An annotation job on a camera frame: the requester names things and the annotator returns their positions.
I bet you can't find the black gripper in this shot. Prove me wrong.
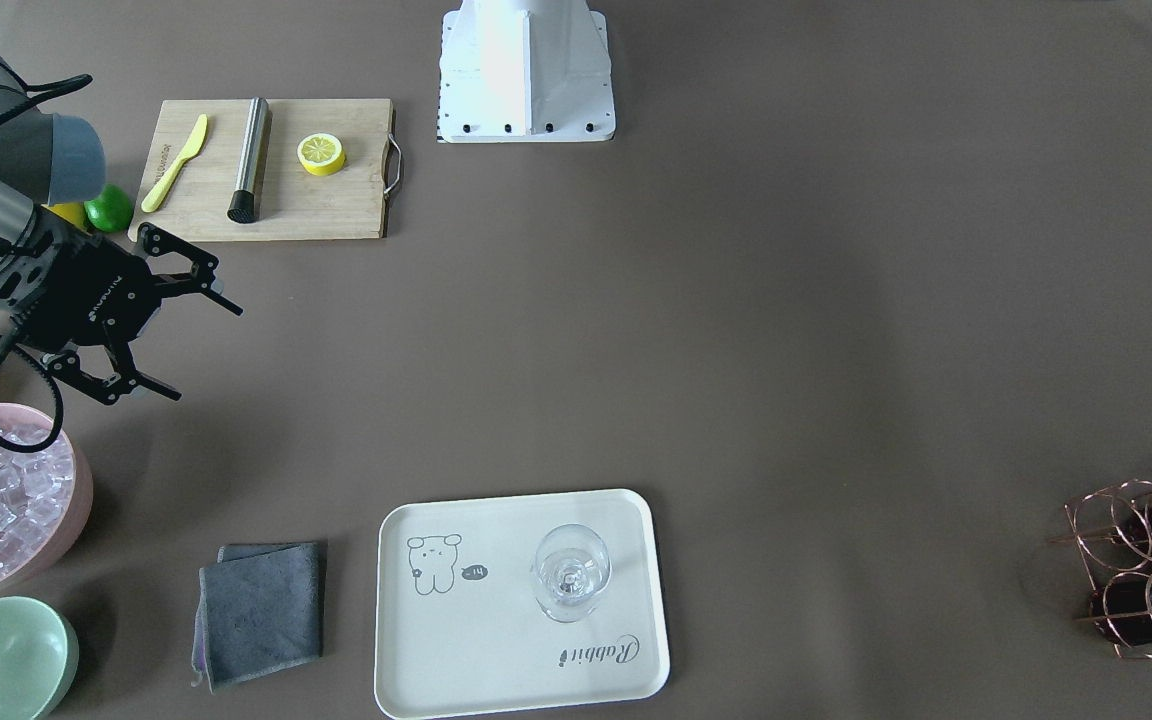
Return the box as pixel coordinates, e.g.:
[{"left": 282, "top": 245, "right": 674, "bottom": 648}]
[{"left": 0, "top": 210, "right": 244, "bottom": 406}]

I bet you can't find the copper wire bottle basket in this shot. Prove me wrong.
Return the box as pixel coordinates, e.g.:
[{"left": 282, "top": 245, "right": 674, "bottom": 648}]
[{"left": 1049, "top": 479, "right": 1152, "bottom": 661}]

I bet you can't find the white rabbit tray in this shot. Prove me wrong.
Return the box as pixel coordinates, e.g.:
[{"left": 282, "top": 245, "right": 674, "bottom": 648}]
[{"left": 374, "top": 488, "right": 670, "bottom": 719}]

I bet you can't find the green empty bowl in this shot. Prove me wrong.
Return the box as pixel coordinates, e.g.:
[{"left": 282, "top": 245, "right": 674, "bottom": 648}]
[{"left": 0, "top": 596, "right": 79, "bottom": 719}]

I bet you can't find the yellow plastic knife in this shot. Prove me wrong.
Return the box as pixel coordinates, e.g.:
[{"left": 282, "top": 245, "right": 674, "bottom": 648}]
[{"left": 141, "top": 114, "right": 210, "bottom": 213}]

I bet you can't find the yellow lemon half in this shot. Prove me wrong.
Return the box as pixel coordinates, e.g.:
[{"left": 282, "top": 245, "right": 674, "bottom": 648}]
[{"left": 296, "top": 132, "right": 346, "bottom": 177}]

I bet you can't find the pink bowl of ice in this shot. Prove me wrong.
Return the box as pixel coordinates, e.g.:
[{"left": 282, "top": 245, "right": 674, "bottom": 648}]
[{"left": 0, "top": 403, "right": 94, "bottom": 602}]

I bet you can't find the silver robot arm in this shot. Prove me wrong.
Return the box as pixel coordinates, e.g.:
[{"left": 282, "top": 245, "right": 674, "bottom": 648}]
[{"left": 0, "top": 55, "right": 241, "bottom": 406}]

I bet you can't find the green lime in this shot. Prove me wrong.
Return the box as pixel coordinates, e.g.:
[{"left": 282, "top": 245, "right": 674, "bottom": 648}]
[{"left": 82, "top": 183, "right": 134, "bottom": 234}]

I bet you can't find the bamboo cutting board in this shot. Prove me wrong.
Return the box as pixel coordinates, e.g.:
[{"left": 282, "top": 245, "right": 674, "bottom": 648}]
[{"left": 127, "top": 99, "right": 402, "bottom": 243}]

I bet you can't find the clear wine glass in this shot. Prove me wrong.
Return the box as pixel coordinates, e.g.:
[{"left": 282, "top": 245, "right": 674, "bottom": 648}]
[{"left": 531, "top": 523, "right": 612, "bottom": 624}]

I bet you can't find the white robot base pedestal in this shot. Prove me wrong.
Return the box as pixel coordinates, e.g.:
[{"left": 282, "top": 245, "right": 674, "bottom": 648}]
[{"left": 435, "top": 1, "right": 617, "bottom": 143}]

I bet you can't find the steel muddler with black tip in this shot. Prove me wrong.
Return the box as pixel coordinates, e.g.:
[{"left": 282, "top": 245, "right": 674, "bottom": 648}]
[{"left": 227, "top": 97, "right": 271, "bottom": 223}]

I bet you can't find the grey folded cloth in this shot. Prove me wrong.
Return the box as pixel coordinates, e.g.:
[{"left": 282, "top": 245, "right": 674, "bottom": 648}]
[{"left": 191, "top": 541, "right": 325, "bottom": 694}]

